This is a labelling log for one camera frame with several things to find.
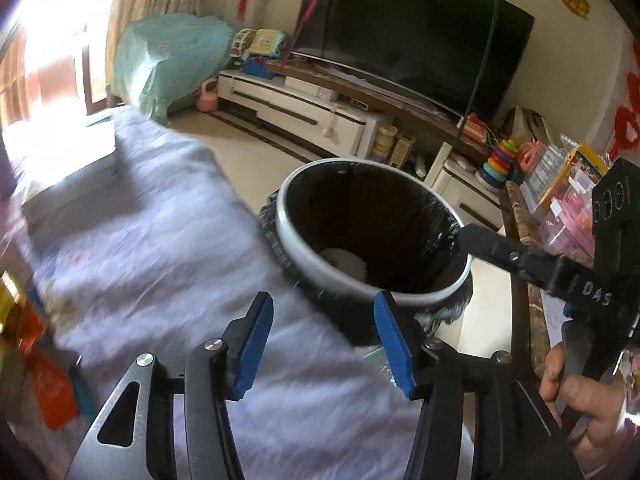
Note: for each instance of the red and yellow toy phone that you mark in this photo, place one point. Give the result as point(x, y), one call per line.
point(475, 130)

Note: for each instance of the white and wood television stand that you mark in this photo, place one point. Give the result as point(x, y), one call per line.
point(300, 105)

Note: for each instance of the cream jars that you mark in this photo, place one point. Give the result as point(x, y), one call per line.
point(385, 141)

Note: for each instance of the grey bin with black bag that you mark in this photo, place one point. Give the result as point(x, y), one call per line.
point(300, 255)

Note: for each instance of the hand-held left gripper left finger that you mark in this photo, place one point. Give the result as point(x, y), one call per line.
point(255, 340)

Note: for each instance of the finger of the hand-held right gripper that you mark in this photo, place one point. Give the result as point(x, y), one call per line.
point(510, 252)

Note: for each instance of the balcony glass door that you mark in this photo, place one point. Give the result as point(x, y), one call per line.
point(95, 104)

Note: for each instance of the pink toy kettle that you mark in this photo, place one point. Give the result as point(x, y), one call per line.
point(206, 97)

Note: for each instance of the red wall decals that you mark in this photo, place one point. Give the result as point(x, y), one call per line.
point(627, 125)

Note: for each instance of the person's right hand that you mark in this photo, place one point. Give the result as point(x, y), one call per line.
point(595, 400)

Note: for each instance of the black flat television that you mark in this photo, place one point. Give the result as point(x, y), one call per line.
point(410, 35)

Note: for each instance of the orange packet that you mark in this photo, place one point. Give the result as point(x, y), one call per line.
point(50, 390)

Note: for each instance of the yellow toy box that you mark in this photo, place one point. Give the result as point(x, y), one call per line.
point(587, 160)

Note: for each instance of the gold wall sticker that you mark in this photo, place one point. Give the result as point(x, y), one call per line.
point(574, 1)

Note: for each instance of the teal floral dust cover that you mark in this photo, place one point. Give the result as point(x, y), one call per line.
point(170, 55)

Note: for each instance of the blue toy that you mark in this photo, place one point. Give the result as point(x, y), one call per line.
point(257, 67)

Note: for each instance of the beige paper bag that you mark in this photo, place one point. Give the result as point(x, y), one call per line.
point(522, 125)

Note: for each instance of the white wheel toy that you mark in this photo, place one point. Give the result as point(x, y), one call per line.
point(241, 42)

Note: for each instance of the pink plastic toy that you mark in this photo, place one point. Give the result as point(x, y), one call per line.
point(531, 156)

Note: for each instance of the floral tablecloth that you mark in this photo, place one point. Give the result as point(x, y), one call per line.
point(175, 240)

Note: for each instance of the pink plastic storage box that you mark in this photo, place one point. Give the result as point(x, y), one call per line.
point(570, 220)

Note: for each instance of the white paper sheet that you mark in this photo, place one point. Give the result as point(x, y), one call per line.
point(552, 320)

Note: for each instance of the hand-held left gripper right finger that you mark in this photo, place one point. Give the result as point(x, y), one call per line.
point(395, 345)

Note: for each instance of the clear plastic storage box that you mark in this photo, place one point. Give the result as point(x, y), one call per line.
point(547, 172)

